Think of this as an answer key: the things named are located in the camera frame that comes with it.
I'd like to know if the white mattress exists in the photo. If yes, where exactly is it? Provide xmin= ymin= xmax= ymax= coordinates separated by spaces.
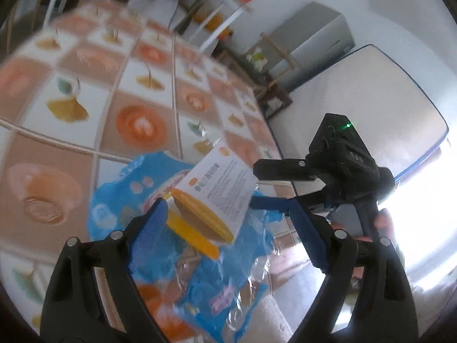
xmin=268 ymin=45 xmax=450 ymax=194

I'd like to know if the blue plastic wrapper bag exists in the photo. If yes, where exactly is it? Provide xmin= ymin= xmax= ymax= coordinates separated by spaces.
xmin=87 ymin=152 xmax=275 ymax=343

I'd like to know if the yellow white small carton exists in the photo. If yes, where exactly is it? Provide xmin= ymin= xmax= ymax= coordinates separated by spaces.
xmin=166 ymin=145 xmax=259 ymax=261

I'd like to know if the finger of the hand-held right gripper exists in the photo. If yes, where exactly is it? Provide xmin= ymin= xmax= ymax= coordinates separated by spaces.
xmin=253 ymin=158 xmax=318 ymax=183
xmin=249 ymin=186 xmax=331 ymax=218

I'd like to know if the person's right hand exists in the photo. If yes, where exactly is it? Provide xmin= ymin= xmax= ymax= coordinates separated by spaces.
xmin=373 ymin=208 xmax=398 ymax=247

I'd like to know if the green white carton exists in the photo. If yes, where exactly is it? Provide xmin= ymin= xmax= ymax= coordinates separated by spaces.
xmin=248 ymin=48 xmax=268 ymax=70

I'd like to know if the yellow bag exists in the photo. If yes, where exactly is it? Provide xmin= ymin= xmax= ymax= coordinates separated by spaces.
xmin=195 ymin=11 xmax=232 ymax=40

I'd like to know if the grey cabinet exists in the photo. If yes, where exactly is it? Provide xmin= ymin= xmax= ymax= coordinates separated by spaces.
xmin=268 ymin=2 xmax=356 ymax=91

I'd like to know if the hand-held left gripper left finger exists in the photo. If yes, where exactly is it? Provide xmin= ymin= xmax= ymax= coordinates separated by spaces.
xmin=39 ymin=197 xmax=170 ymax=343

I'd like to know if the dark wooden chair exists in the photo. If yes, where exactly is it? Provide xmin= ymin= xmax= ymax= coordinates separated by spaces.
xmin=246 ymin=34 xmax=297 ymax=118

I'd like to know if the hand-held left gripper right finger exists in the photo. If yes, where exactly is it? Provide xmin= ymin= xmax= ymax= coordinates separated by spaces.
xmin=287 ymin=198 xmax=419 ymax=343

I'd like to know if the white plastic bag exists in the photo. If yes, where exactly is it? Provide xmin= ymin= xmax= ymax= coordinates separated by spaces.
xmin=129 ymin=0 xmax=179 ymax=31

